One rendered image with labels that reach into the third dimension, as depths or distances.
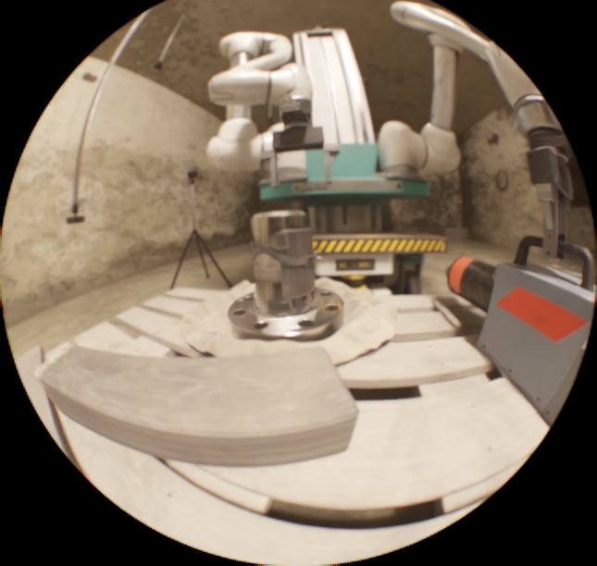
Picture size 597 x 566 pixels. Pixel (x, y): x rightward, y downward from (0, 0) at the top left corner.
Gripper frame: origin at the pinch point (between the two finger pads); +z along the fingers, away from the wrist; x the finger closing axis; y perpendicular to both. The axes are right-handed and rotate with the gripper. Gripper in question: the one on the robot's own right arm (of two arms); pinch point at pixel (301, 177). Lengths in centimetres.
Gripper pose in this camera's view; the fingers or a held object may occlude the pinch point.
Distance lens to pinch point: 49.4
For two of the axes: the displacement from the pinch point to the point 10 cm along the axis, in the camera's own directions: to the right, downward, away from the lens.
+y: 1.6, -2.3, 9.6
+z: 0.6, 9.7, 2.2
